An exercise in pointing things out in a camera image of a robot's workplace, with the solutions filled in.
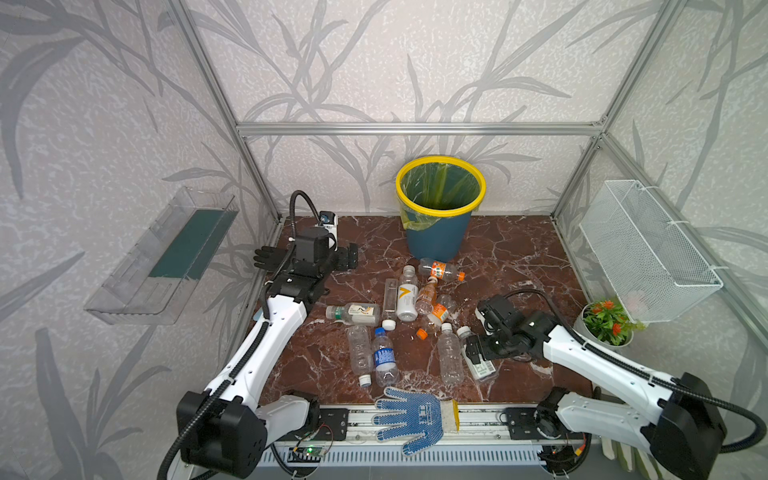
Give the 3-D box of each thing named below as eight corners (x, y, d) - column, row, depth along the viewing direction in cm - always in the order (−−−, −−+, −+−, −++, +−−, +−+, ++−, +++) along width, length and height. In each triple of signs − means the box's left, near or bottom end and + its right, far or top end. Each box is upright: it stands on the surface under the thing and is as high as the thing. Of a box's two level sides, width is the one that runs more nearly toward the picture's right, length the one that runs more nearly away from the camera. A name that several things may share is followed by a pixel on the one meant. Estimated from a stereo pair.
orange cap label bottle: (415, 335, 91) (415, 327, 86) (447, 300, 99) (450, 291, 94) (425, 344, 89) (426, 336, 84) (457, 308, 97) (460, 298, 92)
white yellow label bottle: (396, 322, 93) (396, 313, 88) (397, 270, 105) (397, 260, 101) (418, 322, 93) (419, 313, 88) (416, 270, 105) (417, 260, 101)
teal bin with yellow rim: (397, 276, 105) (395, 216, 82) (398, 218, 123) (397, 156, 100) (474, 276, 105) (494, 216, 82) (464, 218, 123) (477, 156, 100)
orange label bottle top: (417, 278, 103) (418, 270, 99) (419, 266, 107) (419, 257, 103) (463, 283, 102) (465, 275, 98) (463, 270, 105) (465, 262, 102)
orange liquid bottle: (414, 315, 92) (414, 305, 87) (424, 285, 99) (425, 274, 94) (429, 320, 91) (430, 310, 86) (437, 289, 98) (439, 278, 93)
